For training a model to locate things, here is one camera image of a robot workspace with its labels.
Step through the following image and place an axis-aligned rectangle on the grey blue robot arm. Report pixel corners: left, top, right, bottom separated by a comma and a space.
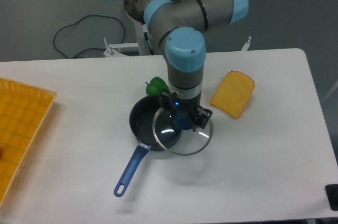
139, 0, 249, 130

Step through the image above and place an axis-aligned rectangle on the toy bread slice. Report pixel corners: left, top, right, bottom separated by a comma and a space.
209, 71, 255, 119

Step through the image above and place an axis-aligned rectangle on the black corner object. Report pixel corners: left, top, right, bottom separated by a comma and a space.
325, 184, 338, 211

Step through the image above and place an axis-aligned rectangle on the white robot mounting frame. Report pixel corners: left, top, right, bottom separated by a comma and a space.
102, 35, 252, 58

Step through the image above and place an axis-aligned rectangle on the glass lid blue knob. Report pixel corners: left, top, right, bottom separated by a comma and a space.
152, 106, 214, 156

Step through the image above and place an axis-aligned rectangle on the green toy bell pepper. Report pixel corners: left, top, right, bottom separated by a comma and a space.
145, 76, 168, 96

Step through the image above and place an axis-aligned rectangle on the dark saucepan blue handle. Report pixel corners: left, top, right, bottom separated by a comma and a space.
114, 96, 182, 197

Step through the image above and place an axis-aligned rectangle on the yellow plastic basket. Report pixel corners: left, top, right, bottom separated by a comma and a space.
1, 78, 57, 203

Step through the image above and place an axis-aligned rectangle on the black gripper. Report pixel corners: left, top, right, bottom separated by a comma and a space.
158, 89, 213, 132

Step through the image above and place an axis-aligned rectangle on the black cable on floor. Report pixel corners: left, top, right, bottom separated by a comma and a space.
53, 14, 126, 59

